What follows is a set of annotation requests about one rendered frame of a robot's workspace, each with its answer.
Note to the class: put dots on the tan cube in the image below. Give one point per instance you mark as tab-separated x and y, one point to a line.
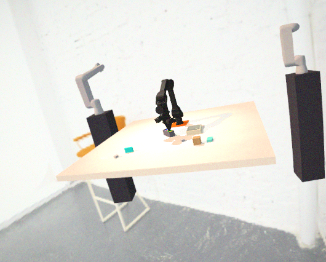
197	140

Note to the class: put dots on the beige square tray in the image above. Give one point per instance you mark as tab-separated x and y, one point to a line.
194	129

